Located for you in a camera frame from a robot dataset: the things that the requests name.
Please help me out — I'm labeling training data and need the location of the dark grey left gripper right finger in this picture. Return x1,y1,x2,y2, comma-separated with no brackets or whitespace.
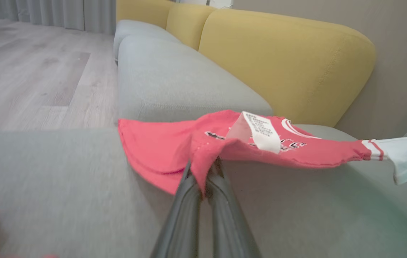
205,158,261,258

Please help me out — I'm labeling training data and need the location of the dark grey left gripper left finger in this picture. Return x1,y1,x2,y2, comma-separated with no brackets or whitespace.
152,161,202,258

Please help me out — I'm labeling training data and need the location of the red garment with white trim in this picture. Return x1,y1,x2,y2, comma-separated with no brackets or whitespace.
118,109,407,196

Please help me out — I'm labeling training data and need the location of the large grey sofa seat cushion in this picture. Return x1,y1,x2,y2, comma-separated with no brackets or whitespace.
0,124,407,258

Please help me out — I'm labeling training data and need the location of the medium grey sofa seat cushion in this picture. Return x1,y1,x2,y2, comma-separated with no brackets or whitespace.
117,35,274,123

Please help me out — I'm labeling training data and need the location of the large yellow sofa back cushion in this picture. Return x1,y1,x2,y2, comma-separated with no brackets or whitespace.
198,9,377,128

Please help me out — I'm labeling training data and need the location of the small grey sofa seat cushion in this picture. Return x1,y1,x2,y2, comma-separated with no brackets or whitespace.
113,19,182,62

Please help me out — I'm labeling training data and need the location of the medium yellow sofa back cushion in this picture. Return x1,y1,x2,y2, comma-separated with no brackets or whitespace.
166,3,217,51

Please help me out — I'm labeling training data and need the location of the small yellow sofa back cushion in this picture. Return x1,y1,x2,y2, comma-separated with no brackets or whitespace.
116,0,176,30

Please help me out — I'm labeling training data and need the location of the grey pleated curtain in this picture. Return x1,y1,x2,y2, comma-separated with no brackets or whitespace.
0,0,116,35

